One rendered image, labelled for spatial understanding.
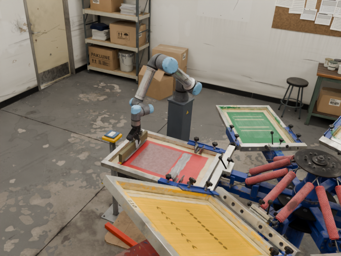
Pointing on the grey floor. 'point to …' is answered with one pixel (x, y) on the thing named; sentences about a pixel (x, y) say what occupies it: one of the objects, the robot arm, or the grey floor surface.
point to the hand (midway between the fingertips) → (133, 147)
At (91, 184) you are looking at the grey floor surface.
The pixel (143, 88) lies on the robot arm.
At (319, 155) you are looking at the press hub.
